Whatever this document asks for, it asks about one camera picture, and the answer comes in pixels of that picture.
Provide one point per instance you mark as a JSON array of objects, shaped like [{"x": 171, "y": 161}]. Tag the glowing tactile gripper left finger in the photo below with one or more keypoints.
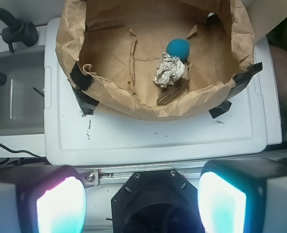
[{"x": 41, "y": 199}]

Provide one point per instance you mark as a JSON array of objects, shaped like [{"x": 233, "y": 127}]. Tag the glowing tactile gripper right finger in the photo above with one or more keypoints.
[{"x": 243, "y": 196}]

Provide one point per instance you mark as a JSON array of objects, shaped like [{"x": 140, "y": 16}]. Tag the white paper ball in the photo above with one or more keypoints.
[{"x": 170, "y": 70}]

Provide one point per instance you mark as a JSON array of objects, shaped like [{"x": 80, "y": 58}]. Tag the white plastic bin lid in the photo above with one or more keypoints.
[{"x": 104, "y": 138}]

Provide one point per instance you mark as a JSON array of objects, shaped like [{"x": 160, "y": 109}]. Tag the clear plastic tub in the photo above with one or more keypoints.
[{"x": 22, "y": 97}]

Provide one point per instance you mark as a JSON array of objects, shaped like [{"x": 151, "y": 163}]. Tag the black tape left front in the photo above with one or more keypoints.
[{"x": 82, "y": 82}]

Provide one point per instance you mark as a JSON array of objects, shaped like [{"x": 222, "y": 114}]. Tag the black tape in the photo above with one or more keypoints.
[
  {"x": 241, "y": 81},
  {"x": 82, "y": 82}
]

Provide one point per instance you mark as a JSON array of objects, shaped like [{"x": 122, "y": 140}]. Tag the black tape right front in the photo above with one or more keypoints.
[{"x": 241, "y": 81}]

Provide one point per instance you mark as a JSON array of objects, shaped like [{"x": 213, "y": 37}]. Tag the brown dried leaf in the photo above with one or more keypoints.
[{"x": 171, "y": 92}]

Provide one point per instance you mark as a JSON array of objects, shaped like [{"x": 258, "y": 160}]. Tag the blue textured ball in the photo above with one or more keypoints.
[{"x": 178, "y": 48}]

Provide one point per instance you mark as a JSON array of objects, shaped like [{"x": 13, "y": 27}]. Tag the brown paper bag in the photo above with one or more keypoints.
[{"x": 120, "y": 43}]

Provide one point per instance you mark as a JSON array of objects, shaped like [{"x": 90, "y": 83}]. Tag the aluminium extrusion rail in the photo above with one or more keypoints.
[{"x": 138, "y": 173}]

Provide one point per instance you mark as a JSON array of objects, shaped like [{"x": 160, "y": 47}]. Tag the black octagonal mount plate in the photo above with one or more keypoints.
[{"x": 161, "y": 206}]

